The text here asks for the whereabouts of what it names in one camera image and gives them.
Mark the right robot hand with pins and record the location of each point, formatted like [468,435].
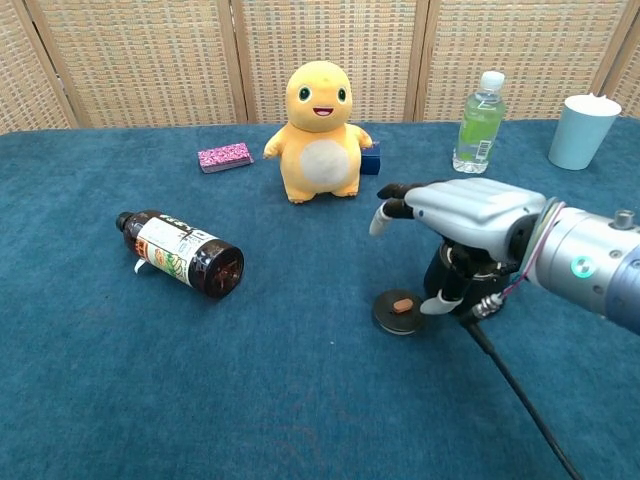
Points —
[475,210]

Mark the black round lid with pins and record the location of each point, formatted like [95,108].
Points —
[392,312]

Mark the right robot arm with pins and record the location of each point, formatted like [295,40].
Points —
[590,250]

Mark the clear water bottle green label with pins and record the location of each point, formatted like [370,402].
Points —
[477,130]

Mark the dark blue box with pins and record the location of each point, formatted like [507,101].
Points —
[372,161]

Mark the light blue cup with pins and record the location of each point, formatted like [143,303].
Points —
[577,142]

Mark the white paper in cup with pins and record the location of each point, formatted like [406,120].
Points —
[595,106]

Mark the yellow plush dinosaur toy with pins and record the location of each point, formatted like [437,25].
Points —
[320,150]

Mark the pink patterned box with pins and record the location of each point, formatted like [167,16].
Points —
[225,156]

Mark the blue table cloth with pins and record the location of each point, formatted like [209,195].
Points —
[250,375]

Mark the dark brown tea bottle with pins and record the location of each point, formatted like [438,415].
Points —
[185,250]

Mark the woven folding screen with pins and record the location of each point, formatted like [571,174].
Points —
[150,60]

